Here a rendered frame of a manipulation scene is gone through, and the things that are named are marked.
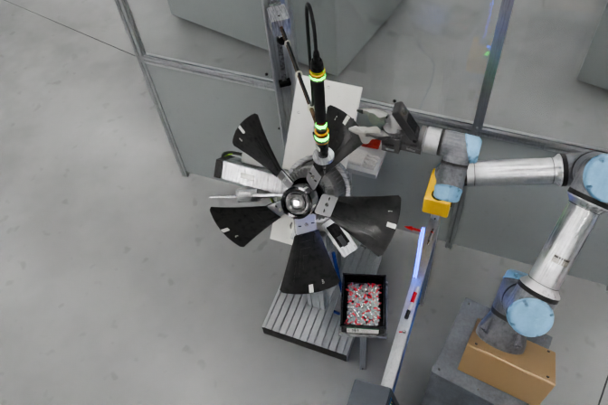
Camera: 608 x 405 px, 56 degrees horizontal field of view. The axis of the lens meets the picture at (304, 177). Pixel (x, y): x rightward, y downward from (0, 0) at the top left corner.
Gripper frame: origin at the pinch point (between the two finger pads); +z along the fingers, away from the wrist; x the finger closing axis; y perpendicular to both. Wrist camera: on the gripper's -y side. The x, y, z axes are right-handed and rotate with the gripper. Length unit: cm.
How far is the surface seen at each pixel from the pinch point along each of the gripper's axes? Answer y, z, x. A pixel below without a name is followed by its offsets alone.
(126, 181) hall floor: 166, 174, 54
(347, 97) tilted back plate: 33, 16, 40
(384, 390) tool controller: 41, -27, -59
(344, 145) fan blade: 27.2, 8.0, 11.3
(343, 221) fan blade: 47.9, 3.3, -4.9
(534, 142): 67, -56, 70
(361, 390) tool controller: 43, -21, -60
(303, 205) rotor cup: 44.1, 17.8, -5.5
